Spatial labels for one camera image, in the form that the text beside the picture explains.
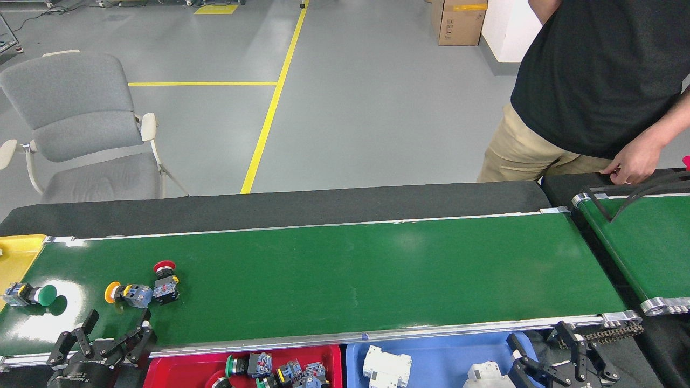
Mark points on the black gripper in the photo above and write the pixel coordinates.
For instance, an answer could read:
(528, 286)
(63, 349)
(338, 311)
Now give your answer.
(571, 381)
(83, 374)

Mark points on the yellow push button switch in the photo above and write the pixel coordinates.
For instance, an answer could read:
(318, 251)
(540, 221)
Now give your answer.
(128, 293)

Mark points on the white circuit breaker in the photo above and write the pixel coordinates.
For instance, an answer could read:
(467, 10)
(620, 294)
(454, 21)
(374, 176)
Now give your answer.
(387, 366)
(488, 375)

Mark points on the person's left forearm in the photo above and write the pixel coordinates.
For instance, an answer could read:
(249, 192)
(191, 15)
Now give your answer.
(674, 124)

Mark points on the red plastic tray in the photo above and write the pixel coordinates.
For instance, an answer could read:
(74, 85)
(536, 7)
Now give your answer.
(178, 372)

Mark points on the blue plastic tray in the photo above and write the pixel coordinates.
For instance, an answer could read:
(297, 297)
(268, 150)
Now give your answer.
(436, 361)

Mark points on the yellow plastic tray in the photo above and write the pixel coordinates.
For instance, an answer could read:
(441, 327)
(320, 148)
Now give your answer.
(13, 258)

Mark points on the green feeder conveyor belt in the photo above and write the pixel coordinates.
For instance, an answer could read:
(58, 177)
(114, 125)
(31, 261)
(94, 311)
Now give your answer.
(647, 248)

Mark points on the long green conveyor belt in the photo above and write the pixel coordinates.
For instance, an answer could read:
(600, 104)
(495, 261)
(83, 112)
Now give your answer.
(323, 269)

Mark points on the person's left hand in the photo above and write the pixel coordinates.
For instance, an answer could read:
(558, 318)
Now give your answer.
(636, 164)

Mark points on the grey office chair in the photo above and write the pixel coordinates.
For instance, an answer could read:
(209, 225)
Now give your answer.
(70, 102)

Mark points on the person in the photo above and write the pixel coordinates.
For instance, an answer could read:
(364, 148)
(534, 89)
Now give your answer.
(593, 81)

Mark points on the silver metal rack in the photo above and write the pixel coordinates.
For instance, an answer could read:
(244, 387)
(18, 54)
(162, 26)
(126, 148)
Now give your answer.
(4, 44)

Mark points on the cardboard box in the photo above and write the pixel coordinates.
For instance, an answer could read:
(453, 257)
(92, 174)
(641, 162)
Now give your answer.
(458, 21)

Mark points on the black guide frame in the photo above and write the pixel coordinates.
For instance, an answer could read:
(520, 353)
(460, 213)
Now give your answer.
(597, 205)

